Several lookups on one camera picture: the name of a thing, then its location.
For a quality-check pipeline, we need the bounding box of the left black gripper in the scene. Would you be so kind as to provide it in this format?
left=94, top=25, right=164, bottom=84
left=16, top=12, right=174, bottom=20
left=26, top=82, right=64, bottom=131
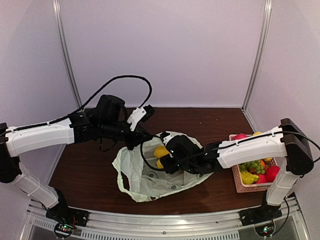
left=99, top=119, right=153, bottom=150

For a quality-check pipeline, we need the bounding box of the yellow lemon toy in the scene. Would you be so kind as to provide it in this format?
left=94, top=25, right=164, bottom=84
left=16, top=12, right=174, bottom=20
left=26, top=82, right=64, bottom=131
left=153, top=145, right=170, bottom=159
left=262, top=157, right=273, bottom=162

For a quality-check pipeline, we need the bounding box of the light green plastic bag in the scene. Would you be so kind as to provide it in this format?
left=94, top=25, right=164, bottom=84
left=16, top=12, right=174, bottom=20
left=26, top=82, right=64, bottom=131
left=112, top=146, right=213, bottom=203

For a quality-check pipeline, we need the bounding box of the yellow mango toy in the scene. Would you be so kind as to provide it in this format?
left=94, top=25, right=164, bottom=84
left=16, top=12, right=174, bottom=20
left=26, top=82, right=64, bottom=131
left=156, top=160, right=164, bottom=169

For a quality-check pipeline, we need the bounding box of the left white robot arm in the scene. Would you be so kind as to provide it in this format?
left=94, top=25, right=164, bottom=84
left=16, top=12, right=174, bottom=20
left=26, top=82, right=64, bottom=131
left=0, top=95, right=153, bottom=222

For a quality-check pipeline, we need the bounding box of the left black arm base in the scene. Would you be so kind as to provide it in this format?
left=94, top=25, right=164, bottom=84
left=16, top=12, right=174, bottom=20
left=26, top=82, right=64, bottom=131
left=42, top=188, right=90, bottom=240

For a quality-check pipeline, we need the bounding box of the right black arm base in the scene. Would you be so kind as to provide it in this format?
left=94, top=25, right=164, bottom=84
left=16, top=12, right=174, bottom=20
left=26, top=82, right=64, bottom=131
left=239, top=191, right=283, bottom=238

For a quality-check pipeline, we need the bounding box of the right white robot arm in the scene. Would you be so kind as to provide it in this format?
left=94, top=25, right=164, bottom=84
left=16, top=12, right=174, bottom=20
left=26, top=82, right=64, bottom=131
left=160, top=118, right=315, bottom=221

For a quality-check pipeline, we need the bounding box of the peach fruit in bag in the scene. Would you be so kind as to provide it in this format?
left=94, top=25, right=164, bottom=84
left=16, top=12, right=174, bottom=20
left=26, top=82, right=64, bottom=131
left=234, top=133, right=248, bottom=140

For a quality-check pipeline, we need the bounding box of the red plush fruit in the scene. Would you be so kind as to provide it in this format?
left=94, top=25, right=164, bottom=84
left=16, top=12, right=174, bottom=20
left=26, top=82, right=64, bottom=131
left=265, top=165, right=281, bottom=183

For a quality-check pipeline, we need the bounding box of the pink plastic basket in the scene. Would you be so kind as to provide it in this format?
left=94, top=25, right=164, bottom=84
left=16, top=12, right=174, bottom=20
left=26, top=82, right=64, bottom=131
left=228, top=133, right=282, bottom=194

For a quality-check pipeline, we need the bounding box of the yellow banana toy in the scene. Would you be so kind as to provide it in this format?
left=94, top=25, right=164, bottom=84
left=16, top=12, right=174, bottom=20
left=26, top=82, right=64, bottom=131
left=240, top=171, right=260, bottom=185

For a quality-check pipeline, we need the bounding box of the green grapes toy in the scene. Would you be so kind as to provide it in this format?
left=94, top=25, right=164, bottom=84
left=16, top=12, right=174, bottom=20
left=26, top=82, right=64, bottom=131
left=238, top=160, right=266, bottom=175

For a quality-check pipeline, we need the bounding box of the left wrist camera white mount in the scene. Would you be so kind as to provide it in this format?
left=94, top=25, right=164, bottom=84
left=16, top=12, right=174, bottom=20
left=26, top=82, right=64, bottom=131
left=127, top=105, right=155, bottom=132

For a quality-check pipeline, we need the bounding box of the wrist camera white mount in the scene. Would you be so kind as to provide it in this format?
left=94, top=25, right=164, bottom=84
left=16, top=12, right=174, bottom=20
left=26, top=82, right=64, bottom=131
left=160, top=131, right=174, bottom=146
left=127, top=105, right=155, bottom=132

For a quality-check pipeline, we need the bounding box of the right black cable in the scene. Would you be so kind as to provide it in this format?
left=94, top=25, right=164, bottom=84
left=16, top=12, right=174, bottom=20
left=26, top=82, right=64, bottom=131
left=140, top=136, right=166, bottom=172

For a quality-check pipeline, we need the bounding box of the black cable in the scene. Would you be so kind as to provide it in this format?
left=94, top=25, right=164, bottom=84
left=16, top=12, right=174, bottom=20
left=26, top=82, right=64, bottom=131
left=14, top=74, right=153, bottom=131
left=140, top=136, right=166, bottom=172

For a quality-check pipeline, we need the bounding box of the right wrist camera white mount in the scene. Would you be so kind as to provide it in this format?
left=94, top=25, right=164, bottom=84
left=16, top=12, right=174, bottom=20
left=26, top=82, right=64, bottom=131
left=160, top=131, right=174, bottom=146

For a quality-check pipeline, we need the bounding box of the left black cable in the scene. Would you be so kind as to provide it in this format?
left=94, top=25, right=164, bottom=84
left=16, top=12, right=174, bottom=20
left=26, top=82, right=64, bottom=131
left=14, top=74, right=153, bottom=131

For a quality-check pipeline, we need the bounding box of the curved aluminium rail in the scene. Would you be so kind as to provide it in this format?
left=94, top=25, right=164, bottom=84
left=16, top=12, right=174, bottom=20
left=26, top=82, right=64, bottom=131
left=23, top=198, right=305, bottom=240

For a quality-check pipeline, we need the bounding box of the left aluminium frame post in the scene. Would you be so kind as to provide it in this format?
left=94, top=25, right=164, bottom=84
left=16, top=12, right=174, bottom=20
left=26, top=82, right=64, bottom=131
left=52, top=0, right=82, bottom=108

